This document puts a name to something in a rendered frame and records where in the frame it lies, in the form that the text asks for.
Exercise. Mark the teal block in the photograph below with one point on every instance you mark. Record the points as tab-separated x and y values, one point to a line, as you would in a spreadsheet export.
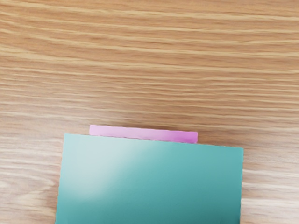
149	184

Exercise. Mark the pink block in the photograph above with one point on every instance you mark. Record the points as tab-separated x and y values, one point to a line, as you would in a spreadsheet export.
144	134

